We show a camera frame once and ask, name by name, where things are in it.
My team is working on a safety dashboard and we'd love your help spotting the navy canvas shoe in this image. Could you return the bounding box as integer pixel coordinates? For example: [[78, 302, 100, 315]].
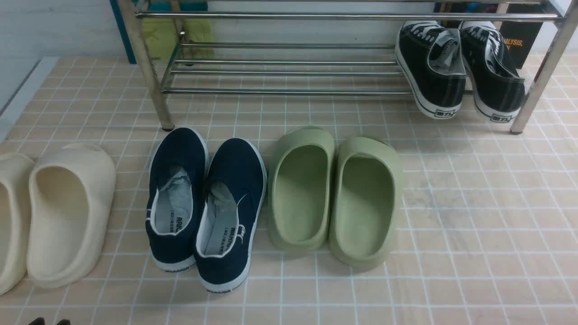
[[194, 138, 268, 293], [145, 127, 209, 272]]

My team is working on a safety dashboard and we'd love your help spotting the silver metal shoe rack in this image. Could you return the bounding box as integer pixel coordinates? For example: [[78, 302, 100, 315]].
[[111, 0, 577, 135]]

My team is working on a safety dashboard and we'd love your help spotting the right cream foam slipper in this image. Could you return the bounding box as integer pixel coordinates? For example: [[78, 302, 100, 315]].
[[27, 143, 117, 288]]

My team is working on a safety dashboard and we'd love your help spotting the cream foam slipper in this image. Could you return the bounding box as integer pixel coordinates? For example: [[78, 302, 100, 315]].
[[27, 143, 117, 288], [0, 153, 35, 295]]

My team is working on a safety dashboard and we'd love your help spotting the left cream foam slipper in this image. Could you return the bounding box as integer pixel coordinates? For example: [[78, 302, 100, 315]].
[[0, 153, 35, 295]]

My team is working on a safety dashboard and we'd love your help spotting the left green foam slipper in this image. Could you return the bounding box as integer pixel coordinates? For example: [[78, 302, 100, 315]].
[[267, 125, 335, 254]]

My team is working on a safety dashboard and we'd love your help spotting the green foam slipper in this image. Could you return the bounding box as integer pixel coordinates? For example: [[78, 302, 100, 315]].
[[329, 135, 404, 269], [267, 125, 335, 254]]

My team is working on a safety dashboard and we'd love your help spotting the blue and green board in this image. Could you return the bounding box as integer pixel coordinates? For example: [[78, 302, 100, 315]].
[[109, 0, 214, 64]]

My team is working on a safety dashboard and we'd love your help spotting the right green foam slipper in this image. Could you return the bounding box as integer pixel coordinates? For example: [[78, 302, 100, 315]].
[[329, 135, 404, 269]]

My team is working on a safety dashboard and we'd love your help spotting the left black canvas sneaker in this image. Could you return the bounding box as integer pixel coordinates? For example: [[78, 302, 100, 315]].
[[396, 20, 466, 120]]

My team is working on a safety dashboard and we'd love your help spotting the black canvas sneaker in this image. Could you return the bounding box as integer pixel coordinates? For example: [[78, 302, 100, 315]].
[[458, 21, 526, 123], [396, 20, 466, 120]]

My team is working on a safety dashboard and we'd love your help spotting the right black canvas sneaker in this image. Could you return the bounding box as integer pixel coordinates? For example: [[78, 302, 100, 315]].
[[458, 21, 526, 123]]

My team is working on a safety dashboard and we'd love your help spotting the black book with orange text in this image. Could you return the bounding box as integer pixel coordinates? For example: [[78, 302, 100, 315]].
[[500, 4, 543, 69]]

